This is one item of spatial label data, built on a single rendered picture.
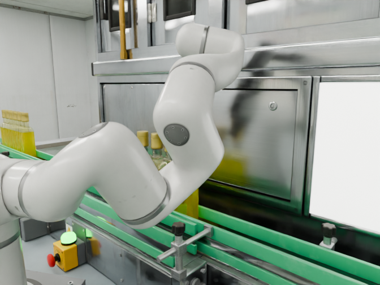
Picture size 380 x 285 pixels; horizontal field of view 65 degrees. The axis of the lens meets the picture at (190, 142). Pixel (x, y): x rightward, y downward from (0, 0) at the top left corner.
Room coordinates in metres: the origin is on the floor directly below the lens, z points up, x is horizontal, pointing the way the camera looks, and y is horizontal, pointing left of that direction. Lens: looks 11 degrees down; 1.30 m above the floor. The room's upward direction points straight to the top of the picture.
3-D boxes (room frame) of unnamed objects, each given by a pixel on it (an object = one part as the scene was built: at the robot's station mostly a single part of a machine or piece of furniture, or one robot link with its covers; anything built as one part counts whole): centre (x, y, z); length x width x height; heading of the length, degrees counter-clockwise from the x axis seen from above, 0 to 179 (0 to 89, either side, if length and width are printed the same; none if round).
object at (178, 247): (0.61, 0.01, 0.95); 0.17 x 0.03 x 0.12; 138
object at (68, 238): (0.85, 0.37, 0.84); 0.05 x 0.05 x 0.03
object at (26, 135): (1.52, 0.83, 1.02); 0.06 x 0.06 x 0.28; 48
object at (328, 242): (0.60, -0.31, 0.94); 0.07 x 0.04 x 0.13; 138
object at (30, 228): (1.03, 0.59, 0.79); 0.08 x 0.08 x 0.08; 48
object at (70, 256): (0.85, 0.37, 0.79); 0.07 x 0.07 x 0.07; 48
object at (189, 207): (0.78, 0.01, 0.99); 0.06 x 0.06 x 0.21; 48
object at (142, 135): (0.90, 0.14, 1.14); 0.04 x 0.04 x 0.04
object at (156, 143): (0.86, 0.10, 1.14); 0.04 x 0.04 x 0.04
